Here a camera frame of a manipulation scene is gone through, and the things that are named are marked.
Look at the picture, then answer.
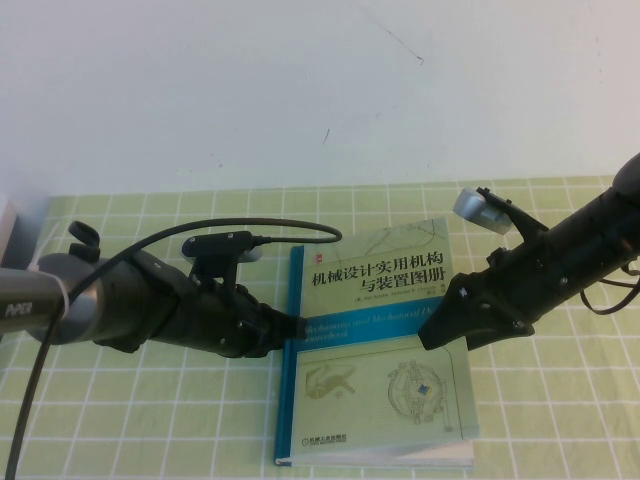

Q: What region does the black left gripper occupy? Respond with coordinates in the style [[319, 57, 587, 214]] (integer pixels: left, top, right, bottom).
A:
[[172, 273, 308, 359]]

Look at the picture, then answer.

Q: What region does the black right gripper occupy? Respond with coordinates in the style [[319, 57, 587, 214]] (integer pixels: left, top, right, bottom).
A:
[[418, 228, 572, 352]]

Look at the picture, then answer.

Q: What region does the blue and cream hardcover book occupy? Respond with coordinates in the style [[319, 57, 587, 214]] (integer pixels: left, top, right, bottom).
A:
[[273, 215, 481, 471]]

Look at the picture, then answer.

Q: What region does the green checked tablecloth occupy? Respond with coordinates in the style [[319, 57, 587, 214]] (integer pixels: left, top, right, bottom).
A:
[[0, 174, 640, 480]]

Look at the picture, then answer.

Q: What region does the white zip tie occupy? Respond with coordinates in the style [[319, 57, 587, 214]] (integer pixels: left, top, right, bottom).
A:
[[30, 259, 74, 321]]

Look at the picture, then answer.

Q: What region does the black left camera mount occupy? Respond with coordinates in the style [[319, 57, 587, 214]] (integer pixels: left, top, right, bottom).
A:
[[189, 254, 239, 297]]

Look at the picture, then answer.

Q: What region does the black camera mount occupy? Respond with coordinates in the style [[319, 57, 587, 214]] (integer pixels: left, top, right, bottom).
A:
[[474, 186, 550, 247], [189, 254, 239, 297]]

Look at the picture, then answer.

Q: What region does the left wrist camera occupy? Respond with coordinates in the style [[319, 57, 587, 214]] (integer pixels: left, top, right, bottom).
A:
[[180, 230, 263, 264]]

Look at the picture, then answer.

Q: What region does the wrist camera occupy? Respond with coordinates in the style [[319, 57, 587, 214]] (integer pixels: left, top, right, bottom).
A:
[[180, 230, 263, 264], [452, 187, 514, 235]]

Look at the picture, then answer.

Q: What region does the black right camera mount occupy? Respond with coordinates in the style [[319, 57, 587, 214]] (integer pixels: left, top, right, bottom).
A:
[[474, 186, 550, 247]]

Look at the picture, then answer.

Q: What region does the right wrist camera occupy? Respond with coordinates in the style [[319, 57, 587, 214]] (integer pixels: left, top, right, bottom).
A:
[[452, 187, 514, 235]]

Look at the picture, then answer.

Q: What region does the thick black left camera cable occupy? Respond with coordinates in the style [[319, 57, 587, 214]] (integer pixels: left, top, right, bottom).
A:
[[0, 218, 345, 480]]

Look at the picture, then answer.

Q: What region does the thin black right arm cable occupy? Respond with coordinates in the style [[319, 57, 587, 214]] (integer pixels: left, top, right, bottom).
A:
[[578, 263, 640, 317]]

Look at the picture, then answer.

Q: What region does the black cable clamp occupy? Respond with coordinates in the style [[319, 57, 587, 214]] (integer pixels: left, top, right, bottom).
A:
[[68, 221, 101, 261]]

